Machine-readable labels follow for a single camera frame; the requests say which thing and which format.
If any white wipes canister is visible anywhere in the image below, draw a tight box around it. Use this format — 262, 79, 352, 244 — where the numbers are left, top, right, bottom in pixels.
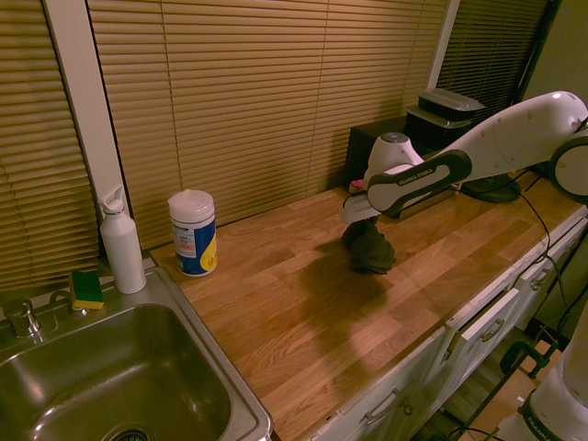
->
166, 187, 220, 278

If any black clamp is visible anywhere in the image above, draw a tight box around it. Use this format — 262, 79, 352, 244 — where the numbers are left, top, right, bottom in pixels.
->
498, 338, 560, 381

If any metal drawer handle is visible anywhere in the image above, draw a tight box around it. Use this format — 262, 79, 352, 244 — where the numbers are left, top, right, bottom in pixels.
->
479, 318, 506, 343

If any stainless steel sink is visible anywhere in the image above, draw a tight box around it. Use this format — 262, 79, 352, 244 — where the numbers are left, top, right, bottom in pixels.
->
0, 266, 276, 441

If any dark window blind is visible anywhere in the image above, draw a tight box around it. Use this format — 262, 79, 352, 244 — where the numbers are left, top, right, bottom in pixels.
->
434, 0, 551, 116

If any chrome faucet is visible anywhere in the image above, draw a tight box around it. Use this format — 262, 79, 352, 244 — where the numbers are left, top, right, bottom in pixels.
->
2, 296, 48, 342

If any wide beige window blind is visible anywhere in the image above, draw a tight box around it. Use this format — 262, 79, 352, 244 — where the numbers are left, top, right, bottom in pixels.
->
85, 0, 450, 252

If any black floor cable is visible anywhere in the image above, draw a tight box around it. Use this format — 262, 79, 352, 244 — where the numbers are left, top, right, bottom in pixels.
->
516, 172, 588, 344

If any narrow beige window blind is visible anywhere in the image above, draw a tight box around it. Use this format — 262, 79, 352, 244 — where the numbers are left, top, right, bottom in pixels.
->
0, 0, 101, 295

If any black stand pole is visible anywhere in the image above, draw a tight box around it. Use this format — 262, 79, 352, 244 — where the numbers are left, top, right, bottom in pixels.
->
509, 0, 561, 106

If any large black lidded container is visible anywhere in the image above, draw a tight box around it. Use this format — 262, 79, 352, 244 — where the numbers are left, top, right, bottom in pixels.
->
404, 104, 475, 156

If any white water bottle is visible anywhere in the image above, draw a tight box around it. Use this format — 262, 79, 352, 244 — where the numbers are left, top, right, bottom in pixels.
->
96, 184, 149, 296

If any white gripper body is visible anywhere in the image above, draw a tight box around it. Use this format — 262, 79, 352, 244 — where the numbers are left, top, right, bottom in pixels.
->
339, 192, 383, 225

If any white open drawer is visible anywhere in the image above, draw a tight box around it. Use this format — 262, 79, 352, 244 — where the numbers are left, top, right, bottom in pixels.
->
458, 287, 523, 344

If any dark grey cloth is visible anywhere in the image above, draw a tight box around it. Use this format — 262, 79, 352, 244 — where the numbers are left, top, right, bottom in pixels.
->
341, 219, 398, 277

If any green yellow sponge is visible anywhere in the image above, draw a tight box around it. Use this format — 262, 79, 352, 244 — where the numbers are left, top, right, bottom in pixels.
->
69, 269, 107, 311

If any black steel microwave oven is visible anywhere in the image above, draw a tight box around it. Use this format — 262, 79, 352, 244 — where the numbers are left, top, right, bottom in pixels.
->
345, 115, 463, 221

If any black round stand base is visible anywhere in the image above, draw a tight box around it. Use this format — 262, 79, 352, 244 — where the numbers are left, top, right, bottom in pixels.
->
458, 170, 524, 204

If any small black lidded container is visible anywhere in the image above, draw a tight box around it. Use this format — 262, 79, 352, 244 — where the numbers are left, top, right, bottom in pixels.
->
416, 88, 488, 122

